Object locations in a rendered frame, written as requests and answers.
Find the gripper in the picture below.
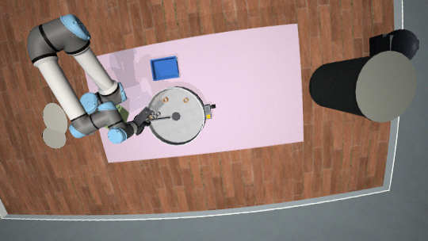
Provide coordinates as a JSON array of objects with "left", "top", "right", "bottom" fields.
[{"left": 132, "top": 117, "right": 151, "bottom": 136}]

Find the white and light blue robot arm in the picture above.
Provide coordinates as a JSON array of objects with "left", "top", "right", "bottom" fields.
[{"left": 27, "top": 14, "right": 137, "bottom": 143}]

